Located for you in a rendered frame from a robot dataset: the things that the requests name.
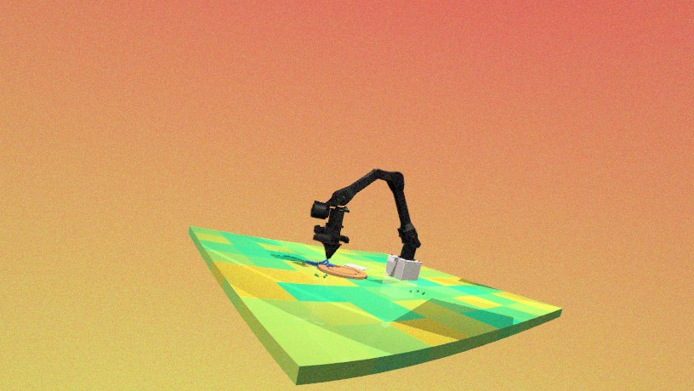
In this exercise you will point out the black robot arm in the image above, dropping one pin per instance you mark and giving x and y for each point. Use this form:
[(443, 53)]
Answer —
[(395, 180)]

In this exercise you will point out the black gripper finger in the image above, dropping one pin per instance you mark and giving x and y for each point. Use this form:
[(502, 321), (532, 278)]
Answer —
[(335, 248), (328, 248)]

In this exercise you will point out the tan round bead board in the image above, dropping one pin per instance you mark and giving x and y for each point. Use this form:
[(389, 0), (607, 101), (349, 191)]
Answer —
[(343, 272)]

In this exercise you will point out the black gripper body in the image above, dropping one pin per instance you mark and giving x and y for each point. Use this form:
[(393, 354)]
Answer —
[(333, 234)]

